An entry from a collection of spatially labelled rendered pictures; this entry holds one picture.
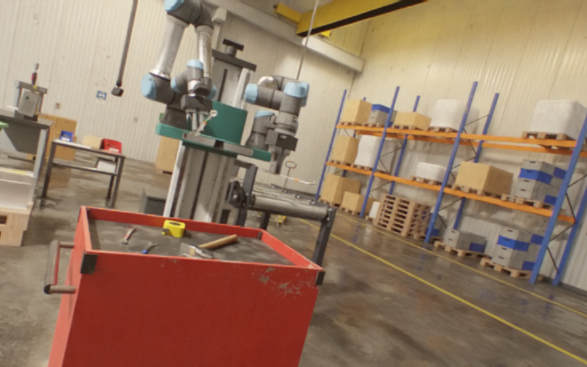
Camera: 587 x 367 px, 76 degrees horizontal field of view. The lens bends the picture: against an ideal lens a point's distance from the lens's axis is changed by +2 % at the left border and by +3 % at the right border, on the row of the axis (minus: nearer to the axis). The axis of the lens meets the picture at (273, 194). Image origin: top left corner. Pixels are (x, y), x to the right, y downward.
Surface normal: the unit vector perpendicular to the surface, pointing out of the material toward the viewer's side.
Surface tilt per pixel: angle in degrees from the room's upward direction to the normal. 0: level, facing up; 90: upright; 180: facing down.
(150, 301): 90
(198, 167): 90
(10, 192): 90
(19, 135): 90
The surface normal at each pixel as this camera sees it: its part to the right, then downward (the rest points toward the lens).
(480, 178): -0.85, -0.17
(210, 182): 0.38, 0.19
